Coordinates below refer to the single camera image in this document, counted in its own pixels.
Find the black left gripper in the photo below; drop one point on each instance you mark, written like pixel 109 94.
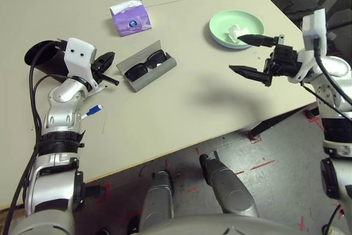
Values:
pixel 97 71

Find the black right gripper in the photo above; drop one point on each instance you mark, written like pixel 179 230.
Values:
pixel 284 61

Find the black sunglasses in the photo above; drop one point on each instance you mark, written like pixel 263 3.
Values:
pixel 137 71

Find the white tissue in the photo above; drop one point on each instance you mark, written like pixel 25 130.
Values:
pixel 235 32

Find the white marker blue cap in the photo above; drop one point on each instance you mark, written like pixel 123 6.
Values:
pixel 94 109

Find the light green plate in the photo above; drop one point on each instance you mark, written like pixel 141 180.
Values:
pixel 228 23

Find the grey glasses case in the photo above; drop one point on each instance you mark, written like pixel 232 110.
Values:
pixel 156 74

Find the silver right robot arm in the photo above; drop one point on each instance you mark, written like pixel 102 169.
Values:
pixel 332 94

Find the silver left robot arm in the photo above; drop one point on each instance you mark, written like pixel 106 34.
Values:
pixel 60 114

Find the light blue plate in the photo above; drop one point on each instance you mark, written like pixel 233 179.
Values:
pixel 233 48

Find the purple tissue box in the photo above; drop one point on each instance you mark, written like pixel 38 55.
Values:
pixel 132 23

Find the black plastic cup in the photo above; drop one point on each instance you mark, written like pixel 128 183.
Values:
pixel 50 65

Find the black table leg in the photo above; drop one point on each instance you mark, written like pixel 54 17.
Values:
pixel 275 123
pixel 94 191

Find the silver robot right leg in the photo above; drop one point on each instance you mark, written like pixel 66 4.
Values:
pixel 228 188

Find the silver robot leg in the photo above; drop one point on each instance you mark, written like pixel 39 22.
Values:
pixel 158 202
pixel 228 188

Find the silver robot left leg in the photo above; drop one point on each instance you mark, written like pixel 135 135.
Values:
pixel 158 202

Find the black white sneaker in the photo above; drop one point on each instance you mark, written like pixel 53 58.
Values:
pixel 134 224

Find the grey robot torso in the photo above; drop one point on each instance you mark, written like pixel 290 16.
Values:
pixel 220 226

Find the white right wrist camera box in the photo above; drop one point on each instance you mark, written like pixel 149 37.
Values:
pixel 313 26

